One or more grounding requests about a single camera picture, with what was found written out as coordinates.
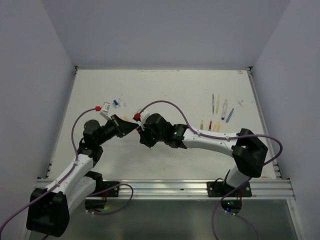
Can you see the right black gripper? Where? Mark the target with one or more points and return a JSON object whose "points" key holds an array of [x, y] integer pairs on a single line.
{"points": [[144, 138]]}

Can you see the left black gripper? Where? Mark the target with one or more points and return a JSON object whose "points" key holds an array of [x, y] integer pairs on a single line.
{"points": [[124, 128]]}

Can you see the yellow gold highlighter pen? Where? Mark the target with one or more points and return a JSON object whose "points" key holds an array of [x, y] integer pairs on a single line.
{"points": [[201, 125]]}

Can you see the dark red pen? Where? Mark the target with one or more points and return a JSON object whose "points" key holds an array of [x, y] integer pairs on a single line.
{"points": [[210, 125]]}

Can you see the fat yellow highlighter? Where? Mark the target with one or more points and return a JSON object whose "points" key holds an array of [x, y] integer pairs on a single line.
{"points": [[216, 127]]}

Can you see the green thin pen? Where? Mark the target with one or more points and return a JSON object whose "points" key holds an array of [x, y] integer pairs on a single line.
{"points": [[213, 104]]}

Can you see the blue white marker pen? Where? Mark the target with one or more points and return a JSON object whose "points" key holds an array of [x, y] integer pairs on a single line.
{"points": [[224, 110]]}

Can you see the yellow thin pen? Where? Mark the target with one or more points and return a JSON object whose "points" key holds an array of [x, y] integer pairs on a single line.
{"points": [[217, 104]]}

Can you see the blue highlighter pen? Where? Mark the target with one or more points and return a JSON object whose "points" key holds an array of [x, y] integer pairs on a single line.
{"points": [[229, 115]]}

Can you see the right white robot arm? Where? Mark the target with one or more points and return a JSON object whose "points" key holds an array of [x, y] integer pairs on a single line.
{"points": [[248, 152]]}

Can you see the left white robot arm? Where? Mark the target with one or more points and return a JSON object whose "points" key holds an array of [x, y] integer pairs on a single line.
{"points": [[51, 207]]}

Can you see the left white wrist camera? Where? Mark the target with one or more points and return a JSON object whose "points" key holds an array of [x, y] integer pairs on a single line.
{"points": [[104, 111]]}

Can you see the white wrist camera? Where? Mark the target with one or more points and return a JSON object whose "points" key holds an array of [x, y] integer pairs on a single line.
{"points": [[104, 111], [143, 117]]}

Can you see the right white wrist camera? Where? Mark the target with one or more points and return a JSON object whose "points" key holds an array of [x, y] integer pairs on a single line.
{"points": [[143, 117]]}

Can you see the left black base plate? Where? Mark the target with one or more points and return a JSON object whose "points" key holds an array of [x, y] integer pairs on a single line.
{"points": [[105, 189]]}

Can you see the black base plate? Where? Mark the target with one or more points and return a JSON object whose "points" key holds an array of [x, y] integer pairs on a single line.
{"points": [[218, 189], [105, 189]]}

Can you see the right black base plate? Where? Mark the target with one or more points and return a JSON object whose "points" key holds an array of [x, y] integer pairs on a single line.
{"points": [[218, 189]]}

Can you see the aluminium front rail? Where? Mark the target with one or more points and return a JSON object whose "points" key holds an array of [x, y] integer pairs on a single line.
{"points": [[259, 189]]}

